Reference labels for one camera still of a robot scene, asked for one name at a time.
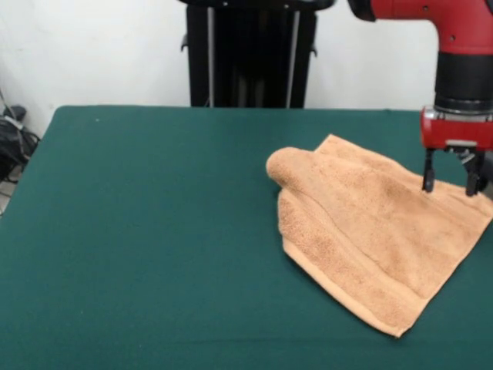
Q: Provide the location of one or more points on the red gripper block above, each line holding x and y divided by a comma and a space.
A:
458, 131

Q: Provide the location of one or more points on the orange terry towel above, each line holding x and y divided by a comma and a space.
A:
366, 231

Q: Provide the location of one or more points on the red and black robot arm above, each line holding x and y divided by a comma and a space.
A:
462, 34

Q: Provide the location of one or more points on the dark green table cloth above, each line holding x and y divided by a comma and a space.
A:
115, 231

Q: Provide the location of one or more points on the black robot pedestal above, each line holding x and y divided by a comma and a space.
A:
250, 58

